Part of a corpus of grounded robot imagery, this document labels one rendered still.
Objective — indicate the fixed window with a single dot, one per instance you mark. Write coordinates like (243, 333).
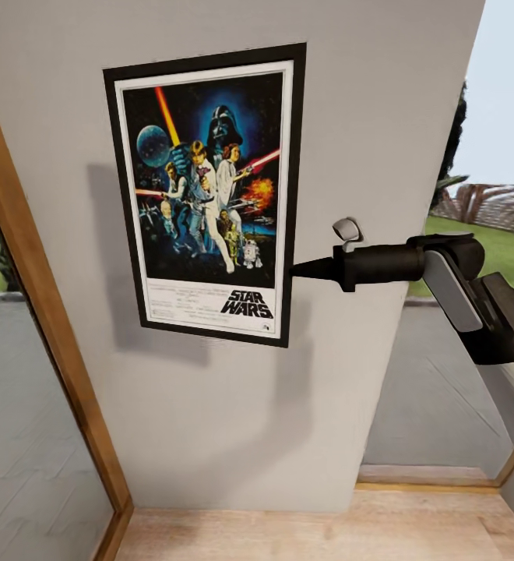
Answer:
(436, 427)

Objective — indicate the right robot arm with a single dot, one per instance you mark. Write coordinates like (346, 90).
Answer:
(481, 310)

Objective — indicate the poster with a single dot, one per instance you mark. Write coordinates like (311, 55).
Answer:
(208, 156)

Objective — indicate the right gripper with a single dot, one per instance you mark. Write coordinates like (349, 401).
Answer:
(365, 265)

